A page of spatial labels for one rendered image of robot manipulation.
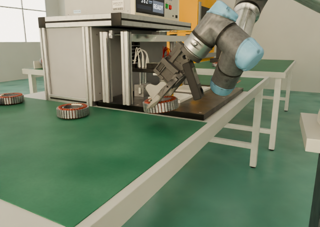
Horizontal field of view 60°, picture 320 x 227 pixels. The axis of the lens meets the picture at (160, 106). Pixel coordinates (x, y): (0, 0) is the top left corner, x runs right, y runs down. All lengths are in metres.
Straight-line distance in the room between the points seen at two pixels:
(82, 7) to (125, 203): 1.02
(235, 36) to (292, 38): 5.68
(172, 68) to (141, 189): 0.39
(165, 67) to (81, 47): 0.48
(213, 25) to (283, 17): 5.69
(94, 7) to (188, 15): 3.70
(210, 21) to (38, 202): 0.58
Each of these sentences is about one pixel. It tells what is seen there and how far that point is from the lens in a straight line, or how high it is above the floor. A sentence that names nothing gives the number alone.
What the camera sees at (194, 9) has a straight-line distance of 4.91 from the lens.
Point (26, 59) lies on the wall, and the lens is 8.62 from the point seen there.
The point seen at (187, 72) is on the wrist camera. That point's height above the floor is 0.93.
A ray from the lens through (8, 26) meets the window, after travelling 8.37.
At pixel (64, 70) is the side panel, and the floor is 0.89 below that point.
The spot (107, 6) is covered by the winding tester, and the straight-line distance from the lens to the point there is 1.28.
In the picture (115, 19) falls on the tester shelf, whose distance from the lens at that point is 1.07.
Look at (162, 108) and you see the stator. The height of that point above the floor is 0.82.
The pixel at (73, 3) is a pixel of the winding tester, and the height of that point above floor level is 1.18.
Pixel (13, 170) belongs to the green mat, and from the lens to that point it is 0.67.
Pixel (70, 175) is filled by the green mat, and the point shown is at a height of 0.75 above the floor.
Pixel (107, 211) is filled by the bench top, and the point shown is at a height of 0.75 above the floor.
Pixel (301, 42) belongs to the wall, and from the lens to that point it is 6.40.
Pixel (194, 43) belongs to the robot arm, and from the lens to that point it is 0.78.
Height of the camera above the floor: 1.01
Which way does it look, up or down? 13 degrees down
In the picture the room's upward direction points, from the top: straight up
